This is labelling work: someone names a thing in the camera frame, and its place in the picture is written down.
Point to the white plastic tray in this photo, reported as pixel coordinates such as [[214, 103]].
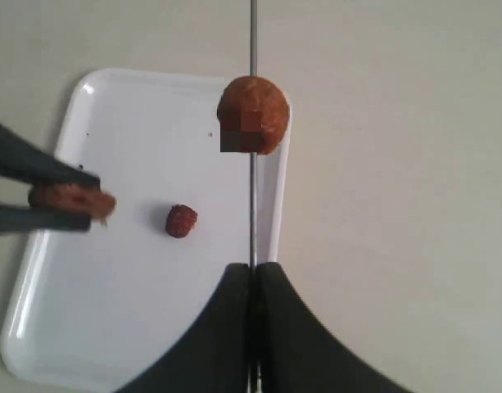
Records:
[[92, 310]]

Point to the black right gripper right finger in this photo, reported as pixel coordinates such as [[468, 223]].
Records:
[[297, 352]]

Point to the metal skewer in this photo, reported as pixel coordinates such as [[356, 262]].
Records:
[[253, 362]]

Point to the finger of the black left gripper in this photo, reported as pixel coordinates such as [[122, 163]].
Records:
[[23, 162], [21, 219]]

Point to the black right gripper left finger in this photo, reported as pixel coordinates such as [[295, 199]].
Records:
[[212, 355]]

